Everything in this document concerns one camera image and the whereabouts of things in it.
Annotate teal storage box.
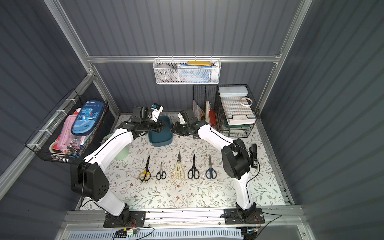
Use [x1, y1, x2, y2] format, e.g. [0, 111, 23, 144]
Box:
[149, 116, 173, 147]

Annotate black handled scissors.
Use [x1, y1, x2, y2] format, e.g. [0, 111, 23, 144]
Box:
[188, 155, 200, 180]

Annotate cream kitchen shears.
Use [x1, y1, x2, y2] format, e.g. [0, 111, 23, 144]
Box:
[171, 152, 185, 180]

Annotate blue handled scissors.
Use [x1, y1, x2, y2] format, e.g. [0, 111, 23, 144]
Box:
[205, 156, 217, 179]

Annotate small black scissors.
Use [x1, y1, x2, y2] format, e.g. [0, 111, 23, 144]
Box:
[156, 162, 167, 180]

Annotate yellow black scissors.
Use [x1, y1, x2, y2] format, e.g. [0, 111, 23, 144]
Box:
[138, 156, 151, 182]

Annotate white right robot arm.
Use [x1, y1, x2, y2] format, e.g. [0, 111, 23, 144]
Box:
[172, 109, 256, 212]

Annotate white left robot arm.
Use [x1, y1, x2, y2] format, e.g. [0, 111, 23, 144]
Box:
[71, 103, 164, 221]

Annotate light blue pencil box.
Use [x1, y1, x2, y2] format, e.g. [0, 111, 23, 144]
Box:
[219, 86, 249, 97]

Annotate red book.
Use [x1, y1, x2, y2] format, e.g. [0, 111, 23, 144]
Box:
[209, 108, 217, 128]

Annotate green pen cup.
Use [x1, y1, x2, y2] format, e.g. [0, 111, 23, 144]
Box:
[101, 134, 129, 161]

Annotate checkered notebook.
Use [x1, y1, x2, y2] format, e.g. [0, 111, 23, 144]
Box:
[221, 97, 256, 119]

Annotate white paper stack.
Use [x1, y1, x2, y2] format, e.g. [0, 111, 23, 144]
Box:
[227, 118, 256, 126]

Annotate blue card pack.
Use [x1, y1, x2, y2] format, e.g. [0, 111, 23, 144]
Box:
[177, 64, 212, 83]

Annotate white tape roll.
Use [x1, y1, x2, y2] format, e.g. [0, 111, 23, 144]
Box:
[155, 64, 173, 82]

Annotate white mesh hanging basket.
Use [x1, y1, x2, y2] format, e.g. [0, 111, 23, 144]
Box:
[153, 60, 222, 85]

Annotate blue shark pencil case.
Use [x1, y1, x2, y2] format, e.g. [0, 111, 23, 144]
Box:
[71, 100, 107, 136]

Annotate black stapler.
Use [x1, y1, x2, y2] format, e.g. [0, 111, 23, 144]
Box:
[249, 144, 259, 169]

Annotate pink pencil case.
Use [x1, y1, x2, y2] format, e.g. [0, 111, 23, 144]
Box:
[57, 115, 80, 153]

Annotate black wire desk organizer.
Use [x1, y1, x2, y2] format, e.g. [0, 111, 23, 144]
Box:
[192, 84, 261, 139]

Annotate black wire wall basket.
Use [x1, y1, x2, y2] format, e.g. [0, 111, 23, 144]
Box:
[25, 90, 111, 163]

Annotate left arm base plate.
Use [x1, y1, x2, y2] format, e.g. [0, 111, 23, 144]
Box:
[103, 211, 146, 228]

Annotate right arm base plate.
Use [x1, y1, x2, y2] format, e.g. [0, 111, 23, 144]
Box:
[221, 208, 266, 225]

